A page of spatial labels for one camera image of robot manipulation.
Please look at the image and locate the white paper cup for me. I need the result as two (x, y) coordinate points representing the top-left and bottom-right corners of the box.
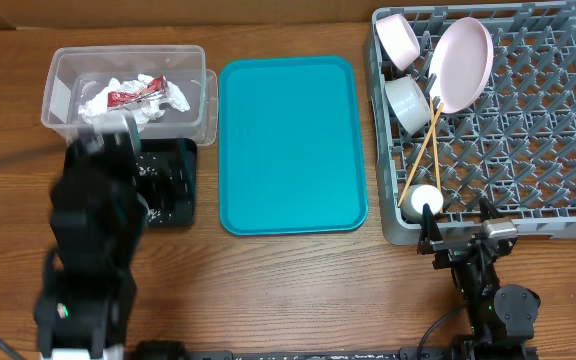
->
(400, 184), (444, 223)

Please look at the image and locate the grey bowl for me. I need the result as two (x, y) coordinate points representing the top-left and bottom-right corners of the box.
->
(384, 75), (431, 134)

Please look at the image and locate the large white plate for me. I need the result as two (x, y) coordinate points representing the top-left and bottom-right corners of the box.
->
(429, 17), (493, 114)

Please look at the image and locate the small white bowl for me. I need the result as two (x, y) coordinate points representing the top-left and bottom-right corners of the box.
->
(375, 14), (421, 71)

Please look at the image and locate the white rice pile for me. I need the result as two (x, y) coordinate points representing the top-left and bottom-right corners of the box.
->
(135, 149), (189, 224)

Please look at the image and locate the red snack wrapper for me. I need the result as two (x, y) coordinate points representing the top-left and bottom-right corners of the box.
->
(107, 76), (168, 109)

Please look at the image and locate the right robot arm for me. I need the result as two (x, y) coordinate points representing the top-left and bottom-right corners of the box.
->
(416, 198), (541, 360)

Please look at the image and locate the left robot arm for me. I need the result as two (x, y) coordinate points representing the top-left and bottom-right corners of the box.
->
(34, 111), (148, 359)

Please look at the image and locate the grey dishwasher rack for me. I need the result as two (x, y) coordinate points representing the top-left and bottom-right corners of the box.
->
(364, 1), (576, 245)

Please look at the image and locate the teal serving tray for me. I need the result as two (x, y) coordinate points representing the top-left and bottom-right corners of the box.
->
(218, 55), (369, 236)

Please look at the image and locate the black plastic tray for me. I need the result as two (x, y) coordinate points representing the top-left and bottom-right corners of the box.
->
(62, 138), (199, 229)

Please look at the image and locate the clear plastic bin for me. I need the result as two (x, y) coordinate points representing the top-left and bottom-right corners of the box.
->
(41, 45), (218, 146)

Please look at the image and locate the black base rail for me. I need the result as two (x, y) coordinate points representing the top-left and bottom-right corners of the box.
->
(127, 339), (539, 360)

